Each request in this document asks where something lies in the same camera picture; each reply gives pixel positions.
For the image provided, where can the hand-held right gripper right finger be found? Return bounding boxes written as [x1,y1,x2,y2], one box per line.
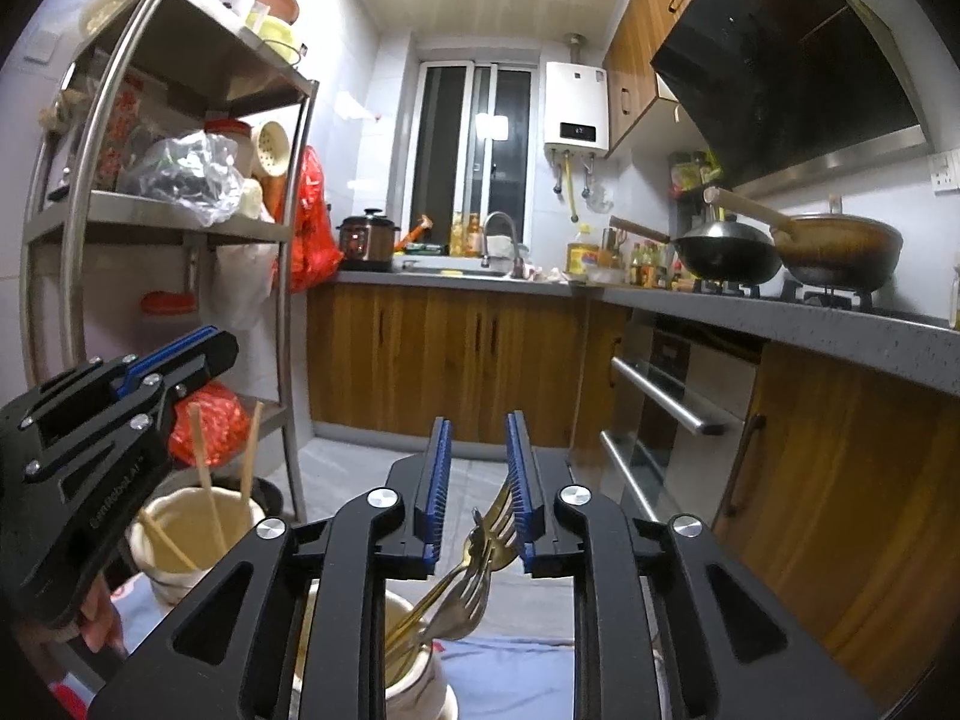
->
[505,411,882,720]

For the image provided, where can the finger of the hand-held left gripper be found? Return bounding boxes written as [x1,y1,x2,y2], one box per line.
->
[22,326,220,400]
[112,330,241,428]

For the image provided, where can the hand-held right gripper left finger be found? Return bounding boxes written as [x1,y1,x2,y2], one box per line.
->
[90,416,455,720]

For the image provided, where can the gold fork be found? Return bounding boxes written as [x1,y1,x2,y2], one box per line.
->
[386,480,526,646]

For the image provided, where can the wooden chopstick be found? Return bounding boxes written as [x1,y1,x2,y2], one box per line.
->
[187,401,226,552]
[136,506,200,572]
[238,401,265,500]

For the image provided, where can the silver fork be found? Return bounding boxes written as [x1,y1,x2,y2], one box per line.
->
[420,562,492,647]

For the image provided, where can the floral ceramic utensil holder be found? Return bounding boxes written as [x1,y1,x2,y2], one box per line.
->
[127,484,458,720]

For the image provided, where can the person's left hand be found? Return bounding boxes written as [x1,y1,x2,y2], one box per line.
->
[15,570,128,661]

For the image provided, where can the crumpled red plastic bag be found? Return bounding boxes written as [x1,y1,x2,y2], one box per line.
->
[169,382,252,470]

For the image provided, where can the white plastic bag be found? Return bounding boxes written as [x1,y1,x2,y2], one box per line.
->
[210,240,278,331]

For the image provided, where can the wooden sink base cabinet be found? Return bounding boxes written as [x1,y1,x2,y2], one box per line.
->
[306,285,631,451]

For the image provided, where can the stainless steel drawer unit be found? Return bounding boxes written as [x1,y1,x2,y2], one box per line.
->
[596,315,766,533]

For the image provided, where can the stainless steel shelf rack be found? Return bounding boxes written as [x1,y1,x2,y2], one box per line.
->
[19,0,320,526]

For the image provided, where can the large red plastic bag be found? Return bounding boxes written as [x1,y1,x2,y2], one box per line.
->
[281,146,346,293]

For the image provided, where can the blue printed blanket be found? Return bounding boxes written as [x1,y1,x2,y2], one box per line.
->
[45,570,578,720]

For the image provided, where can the clear plastic bag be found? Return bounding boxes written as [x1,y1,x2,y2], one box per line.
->
[116,131,248,226]

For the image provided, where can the brown rice cooker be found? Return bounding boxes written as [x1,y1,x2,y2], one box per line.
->
[335,208,398,272]

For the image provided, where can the cream plastic colander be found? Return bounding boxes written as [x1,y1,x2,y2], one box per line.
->
[251,120,290,181]

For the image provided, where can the yellow cooking oil bottle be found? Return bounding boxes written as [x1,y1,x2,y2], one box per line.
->
[564,225,605,278]

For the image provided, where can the amber bottles by window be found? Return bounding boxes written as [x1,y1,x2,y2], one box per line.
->
[448,211,485,256]

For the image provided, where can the row of seasoning bottles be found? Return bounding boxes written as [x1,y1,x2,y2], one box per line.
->
[626,240,687,292]

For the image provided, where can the steel kitchen faucet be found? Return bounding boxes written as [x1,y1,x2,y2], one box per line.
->
[480,211,530,280]

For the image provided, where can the black wok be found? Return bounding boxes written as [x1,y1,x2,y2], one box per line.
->
[609,214,785,286]

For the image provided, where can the wooden stove base cabinet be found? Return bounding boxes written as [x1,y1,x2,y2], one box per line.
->
[712,341,960,713]

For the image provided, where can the gas stove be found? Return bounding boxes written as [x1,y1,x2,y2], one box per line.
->
[690,277,878,312]

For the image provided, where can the kitchen window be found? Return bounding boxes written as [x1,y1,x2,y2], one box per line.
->
[401,52,541,256]

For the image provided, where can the yellow-green bowl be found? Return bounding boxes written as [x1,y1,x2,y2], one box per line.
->
[259,15,308,65]

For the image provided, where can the grey kitchen countertop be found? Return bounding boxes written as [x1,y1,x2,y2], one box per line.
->
[330,266,960,398]

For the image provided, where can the packets under range hood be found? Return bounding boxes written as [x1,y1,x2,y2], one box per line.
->
[670,151,725,196]

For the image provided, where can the white water heater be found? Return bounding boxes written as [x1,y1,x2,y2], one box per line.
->
[541,60,608,158]

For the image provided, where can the brown frying pan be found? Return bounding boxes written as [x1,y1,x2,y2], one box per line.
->
[701,187,905,292]

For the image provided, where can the black range hood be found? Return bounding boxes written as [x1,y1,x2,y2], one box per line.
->
[649,0,935,192]

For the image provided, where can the wooden wall cabinet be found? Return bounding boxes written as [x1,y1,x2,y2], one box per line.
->
[600,0,732,158]

